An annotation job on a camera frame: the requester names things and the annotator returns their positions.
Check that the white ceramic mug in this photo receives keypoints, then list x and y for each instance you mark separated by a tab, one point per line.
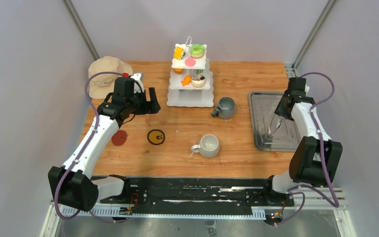
208	146

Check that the green frosted donut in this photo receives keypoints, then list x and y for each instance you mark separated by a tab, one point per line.
197	50

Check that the metal serving tray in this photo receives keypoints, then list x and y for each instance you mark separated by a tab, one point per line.
262	105

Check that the orange cupcake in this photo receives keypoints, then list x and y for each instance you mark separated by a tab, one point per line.
178	70

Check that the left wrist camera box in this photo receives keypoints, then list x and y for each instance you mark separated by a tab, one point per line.
138	77

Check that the white chocolate donut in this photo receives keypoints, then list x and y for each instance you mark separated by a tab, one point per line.
198	80

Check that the orange fish-shaped pastry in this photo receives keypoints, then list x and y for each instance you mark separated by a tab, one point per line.
187	80

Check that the metal tongs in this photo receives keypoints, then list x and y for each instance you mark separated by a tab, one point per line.
275	129

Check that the white three-tier dessert stand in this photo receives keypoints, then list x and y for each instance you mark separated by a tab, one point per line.
190	96

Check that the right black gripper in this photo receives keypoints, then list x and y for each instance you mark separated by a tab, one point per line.
280	110

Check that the red round coaster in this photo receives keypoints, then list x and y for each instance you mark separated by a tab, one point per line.
119	138

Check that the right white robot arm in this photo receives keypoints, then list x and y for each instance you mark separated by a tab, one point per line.
316	158

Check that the yellow cake slice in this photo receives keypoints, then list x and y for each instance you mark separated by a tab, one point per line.
179	53

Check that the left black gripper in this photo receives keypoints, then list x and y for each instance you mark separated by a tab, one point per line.
149	107

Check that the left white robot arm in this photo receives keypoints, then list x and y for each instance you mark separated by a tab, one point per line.
71	184

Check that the beige bucket hat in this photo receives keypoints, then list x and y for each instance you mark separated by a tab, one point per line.
103	84

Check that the black yellow smiley coaster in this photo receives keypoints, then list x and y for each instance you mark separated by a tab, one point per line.
156	137

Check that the pink round macaron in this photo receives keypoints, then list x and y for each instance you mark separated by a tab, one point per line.
190	62

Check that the dark grey ceramic mug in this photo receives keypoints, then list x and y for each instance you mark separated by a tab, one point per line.
224	109

